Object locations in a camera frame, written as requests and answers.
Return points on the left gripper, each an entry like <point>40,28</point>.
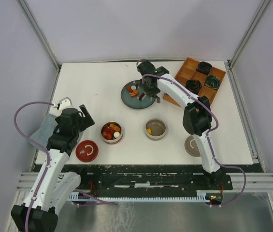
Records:
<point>87,117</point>

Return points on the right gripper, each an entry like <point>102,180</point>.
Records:
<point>153,92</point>

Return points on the metal tongs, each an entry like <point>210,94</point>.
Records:
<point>154,98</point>

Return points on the red black sushi piece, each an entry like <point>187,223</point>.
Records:
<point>141,96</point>

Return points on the red pepper piece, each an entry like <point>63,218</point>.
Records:
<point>108,133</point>

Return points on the fried chicken piece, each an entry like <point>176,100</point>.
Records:
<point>115,127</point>

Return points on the red steel lunch bowl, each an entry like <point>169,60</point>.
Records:
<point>114,140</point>

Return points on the blue ceramic food plate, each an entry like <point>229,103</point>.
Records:
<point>133,102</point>

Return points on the white rice ball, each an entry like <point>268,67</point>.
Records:
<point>116,134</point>

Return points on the beige lunch box bowl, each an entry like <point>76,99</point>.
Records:
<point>158,127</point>

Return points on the wooden compartment tray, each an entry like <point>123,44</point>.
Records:
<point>201,78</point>

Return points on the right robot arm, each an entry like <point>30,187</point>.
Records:
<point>197,114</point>

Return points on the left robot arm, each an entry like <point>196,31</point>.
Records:
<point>40,209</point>

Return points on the red lunch box lid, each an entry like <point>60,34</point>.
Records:
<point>87,151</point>

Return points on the beige lunch box lid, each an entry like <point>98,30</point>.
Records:
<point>191,147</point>

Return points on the small black white roll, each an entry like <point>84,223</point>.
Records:
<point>133,87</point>

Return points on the bacon piece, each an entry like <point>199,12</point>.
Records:
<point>133,94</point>

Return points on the orange black rolled napkin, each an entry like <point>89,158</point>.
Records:
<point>193,86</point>

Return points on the light blue cloth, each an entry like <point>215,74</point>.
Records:
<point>40,133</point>

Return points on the dark rolled napkin top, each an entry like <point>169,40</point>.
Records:
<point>204,67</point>

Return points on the green rolled napkin right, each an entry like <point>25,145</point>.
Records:
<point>212,82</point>

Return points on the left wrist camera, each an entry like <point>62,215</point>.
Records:
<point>61,105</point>

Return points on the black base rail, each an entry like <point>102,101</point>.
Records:
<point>146,180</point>

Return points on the left aluminium frame post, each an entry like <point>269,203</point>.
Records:
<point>23,4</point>

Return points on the aluminium frame post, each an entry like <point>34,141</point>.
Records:
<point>253,24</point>
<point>23,4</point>

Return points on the right aluminium frame post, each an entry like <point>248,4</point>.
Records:
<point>253,24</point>

